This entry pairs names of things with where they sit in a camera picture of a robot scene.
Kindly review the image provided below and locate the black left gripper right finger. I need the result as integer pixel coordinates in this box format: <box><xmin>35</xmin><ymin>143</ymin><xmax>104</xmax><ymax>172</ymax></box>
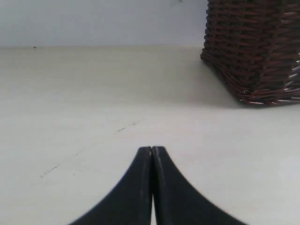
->
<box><xmin>152</xmin><ymin>146</ymin><xmax>244</xmax><ymax>225</ymax></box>

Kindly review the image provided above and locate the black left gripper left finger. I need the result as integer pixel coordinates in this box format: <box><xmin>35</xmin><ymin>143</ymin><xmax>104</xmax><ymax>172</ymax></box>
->
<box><xmin>71</xmin><ymin>147</ymin><xmax>152</xmax><ymax>225</ymax></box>

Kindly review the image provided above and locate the dark brown wicker basket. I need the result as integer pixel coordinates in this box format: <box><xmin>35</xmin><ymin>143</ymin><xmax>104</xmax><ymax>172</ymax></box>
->
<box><xmin>201</xmin><ymin>0</ymin><xmax>300</xmax><ymax>105</ymax></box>

